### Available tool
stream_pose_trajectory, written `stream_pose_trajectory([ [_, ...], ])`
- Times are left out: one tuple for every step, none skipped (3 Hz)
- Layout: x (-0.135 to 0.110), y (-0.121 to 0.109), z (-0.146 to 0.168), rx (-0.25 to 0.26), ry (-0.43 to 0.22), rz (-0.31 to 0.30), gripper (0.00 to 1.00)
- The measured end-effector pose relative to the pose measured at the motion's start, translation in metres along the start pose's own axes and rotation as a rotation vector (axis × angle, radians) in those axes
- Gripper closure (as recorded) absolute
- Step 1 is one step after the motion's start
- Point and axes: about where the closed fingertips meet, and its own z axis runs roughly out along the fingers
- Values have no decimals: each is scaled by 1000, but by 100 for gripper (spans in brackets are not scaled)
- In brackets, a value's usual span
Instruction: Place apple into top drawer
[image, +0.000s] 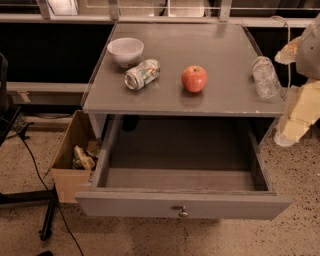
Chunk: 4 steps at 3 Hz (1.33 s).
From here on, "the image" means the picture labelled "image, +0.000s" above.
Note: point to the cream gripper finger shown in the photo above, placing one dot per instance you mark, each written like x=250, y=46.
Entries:
x=302, y=110
x=288, y=54

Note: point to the red apple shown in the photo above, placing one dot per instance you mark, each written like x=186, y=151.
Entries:
x=194, y=78

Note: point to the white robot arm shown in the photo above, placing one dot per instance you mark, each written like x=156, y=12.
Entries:
x=308, y=58

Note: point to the metal drawer knob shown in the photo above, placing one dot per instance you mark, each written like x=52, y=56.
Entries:
x=181, y=211

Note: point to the open grey top drawer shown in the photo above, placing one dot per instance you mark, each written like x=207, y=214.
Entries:
x=212, y=166

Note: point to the clear plastic bottle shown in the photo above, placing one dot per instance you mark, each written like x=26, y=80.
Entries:
x=265, y=78

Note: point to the grey cabinet table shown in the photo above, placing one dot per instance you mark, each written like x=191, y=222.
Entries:
x=225, y=51

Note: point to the crushed soda can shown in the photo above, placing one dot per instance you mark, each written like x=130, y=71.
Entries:
x=142, y=74

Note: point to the white ceramic bowl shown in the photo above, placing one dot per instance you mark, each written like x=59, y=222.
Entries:
x=126, y=51

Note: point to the snack bags in box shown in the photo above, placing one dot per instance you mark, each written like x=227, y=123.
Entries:
x=86, y=158

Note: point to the cardboard box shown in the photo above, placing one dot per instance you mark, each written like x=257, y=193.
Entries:
x=67, y=178

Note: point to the black stand base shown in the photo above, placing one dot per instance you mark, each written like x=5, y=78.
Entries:
x=9, y=113

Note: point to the metal railing frame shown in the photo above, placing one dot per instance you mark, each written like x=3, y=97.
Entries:
x=250, y=13

